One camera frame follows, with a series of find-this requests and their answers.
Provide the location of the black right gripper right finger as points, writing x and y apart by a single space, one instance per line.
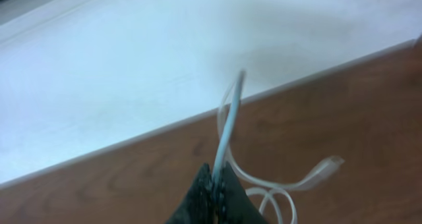
232 202

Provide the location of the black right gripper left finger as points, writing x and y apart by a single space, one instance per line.
197 207

